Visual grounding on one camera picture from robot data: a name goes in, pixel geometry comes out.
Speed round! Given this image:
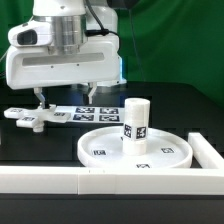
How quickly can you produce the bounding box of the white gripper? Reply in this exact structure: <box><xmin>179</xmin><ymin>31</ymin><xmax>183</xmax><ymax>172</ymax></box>
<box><xmin>6</xmin><ymin>35</ymin><xmax>120</xmax><ymax>109</ymax></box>

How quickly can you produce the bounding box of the white cross-shaped table base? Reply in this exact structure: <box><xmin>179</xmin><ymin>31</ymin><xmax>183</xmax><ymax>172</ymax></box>
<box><xmin>4</xmin><ymin>105</ymin><xmax>71</xmax><ymax>133</ymax></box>

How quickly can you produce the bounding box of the white round table top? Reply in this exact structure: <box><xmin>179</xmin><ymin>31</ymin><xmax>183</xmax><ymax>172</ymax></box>
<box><xmin>77</xmin><ymin>126</ymin><xmax>193</xmax><ymax>169</ymax></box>

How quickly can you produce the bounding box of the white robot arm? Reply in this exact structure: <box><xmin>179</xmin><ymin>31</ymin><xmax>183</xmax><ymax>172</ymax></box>
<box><xmin>6</xmin><ymin>0</ymin><xmax>121</xmax><ymax>107</ymax></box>

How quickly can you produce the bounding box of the white marker sheet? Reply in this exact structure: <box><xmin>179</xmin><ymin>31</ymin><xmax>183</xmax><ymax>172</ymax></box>
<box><xmin>55</xmin><ymin>106</ymin><xmax>124</xmax><ymax>124</ymax></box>

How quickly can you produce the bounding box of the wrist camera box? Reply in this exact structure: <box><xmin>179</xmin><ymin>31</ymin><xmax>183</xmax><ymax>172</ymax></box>
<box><xmin>8</xmin><ymin>20</ymin><xmax>53</xmax><ymax>47</ymax></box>

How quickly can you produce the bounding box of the white L-shaped fence wall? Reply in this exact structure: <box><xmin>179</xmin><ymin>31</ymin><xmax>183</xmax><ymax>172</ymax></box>
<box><xmin>0</xmin><ymin>133</ymin><xmax>224</xmax><ymax>195</ymax></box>

